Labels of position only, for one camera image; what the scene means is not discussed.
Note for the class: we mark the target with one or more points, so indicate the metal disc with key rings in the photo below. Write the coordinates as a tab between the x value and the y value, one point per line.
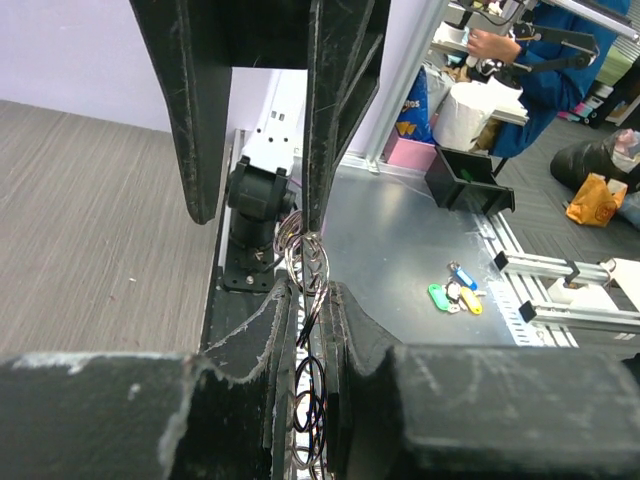
306	263

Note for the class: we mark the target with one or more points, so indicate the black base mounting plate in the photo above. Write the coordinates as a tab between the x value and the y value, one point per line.
229	312

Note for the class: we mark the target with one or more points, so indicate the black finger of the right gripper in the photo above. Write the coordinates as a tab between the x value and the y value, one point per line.
346	46
193	47

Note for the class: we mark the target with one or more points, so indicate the black garbage bag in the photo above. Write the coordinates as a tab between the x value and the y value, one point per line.
614	157

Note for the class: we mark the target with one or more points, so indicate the aluminium frame rails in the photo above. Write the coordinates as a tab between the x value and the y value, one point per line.
600	296

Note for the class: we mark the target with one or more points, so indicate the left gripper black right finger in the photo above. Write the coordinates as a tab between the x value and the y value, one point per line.
419	411

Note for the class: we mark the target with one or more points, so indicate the bunch of coloured key tags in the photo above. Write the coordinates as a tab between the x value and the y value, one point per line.
460	292

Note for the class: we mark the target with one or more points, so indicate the white slotted cable duct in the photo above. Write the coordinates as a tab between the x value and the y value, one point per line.
511	290

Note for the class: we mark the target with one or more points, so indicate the black plastic bin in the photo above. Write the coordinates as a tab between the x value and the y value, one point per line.
462	181

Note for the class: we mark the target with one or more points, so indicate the person in blue jacket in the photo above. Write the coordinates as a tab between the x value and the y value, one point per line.
546	93

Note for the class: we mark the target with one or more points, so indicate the blue chips bag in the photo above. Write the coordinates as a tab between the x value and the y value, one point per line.
413	121

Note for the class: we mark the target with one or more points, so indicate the white paper roll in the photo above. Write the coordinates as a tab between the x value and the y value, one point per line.
468	108

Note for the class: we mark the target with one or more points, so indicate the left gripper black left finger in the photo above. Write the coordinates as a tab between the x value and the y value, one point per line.
224	413

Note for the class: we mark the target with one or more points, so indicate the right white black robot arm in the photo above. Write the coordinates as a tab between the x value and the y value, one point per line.
266	183

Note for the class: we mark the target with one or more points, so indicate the orange plastic bag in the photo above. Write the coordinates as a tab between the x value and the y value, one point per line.
597	201

